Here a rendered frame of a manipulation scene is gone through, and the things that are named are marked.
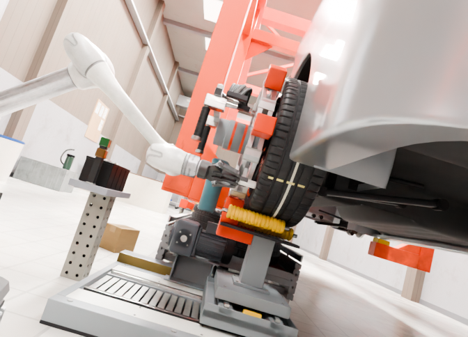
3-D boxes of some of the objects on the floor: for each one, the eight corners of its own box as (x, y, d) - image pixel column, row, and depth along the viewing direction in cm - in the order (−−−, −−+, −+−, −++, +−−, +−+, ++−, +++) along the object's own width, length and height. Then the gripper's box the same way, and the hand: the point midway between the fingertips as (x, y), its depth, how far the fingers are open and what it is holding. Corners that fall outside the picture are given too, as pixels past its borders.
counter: (88, 189, 977) (98, 163, 989) (168, 214, 981) (176, 186, 992) (77, 188, 900) (88, 159, 912) (164, 214, 904) (173, 185, 916)
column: (80, 282, 162) (111, 195, 168) (59, 276, 162) (90, 189, 168) (88, 278, 172) (116, 196, 178) (68, 271, 172) (97, 190, 178)
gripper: (193, 185, 139) (250, 202, 140) (199, 160, 131) (259, 179, 132) (198, 174, 145) (252, 191, 146) (203, 150, 137) (261, 167, 138)
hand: (247, 182), depth 139 cm, fingers closed, pressing on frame
